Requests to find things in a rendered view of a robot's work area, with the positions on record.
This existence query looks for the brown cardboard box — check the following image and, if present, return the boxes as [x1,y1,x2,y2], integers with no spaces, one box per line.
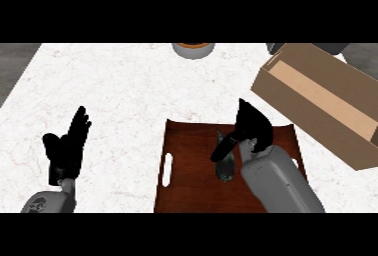
[249,43,378,172]

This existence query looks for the dark brown wooden tray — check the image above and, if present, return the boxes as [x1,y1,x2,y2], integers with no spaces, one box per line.
[153,118,310,214]

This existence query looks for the grey pot with orange rim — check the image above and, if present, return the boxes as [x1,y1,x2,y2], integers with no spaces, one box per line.
[171,43,217,61]

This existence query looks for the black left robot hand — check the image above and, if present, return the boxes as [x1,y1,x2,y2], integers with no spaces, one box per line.
[41,105,93,187]

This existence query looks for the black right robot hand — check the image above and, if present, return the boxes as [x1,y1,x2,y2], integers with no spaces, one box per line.
[209,98,273,163]

